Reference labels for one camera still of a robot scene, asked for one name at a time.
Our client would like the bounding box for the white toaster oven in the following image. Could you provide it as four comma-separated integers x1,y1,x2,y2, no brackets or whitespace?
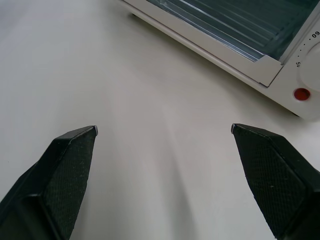
119,0,320,123

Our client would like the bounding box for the glass oven door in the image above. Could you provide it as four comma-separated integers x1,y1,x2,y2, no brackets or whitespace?
120,0,320,88

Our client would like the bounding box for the white timer knob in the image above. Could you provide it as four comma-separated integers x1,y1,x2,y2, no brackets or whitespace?
299,40,320,93

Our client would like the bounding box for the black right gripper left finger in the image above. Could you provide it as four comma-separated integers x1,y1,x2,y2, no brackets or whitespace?
0,125,99,240

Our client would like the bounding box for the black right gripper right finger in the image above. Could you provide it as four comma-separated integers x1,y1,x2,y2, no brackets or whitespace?
230,123,320,240

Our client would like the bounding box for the red indicator light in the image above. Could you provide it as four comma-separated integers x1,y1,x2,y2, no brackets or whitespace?
293,87,311,102

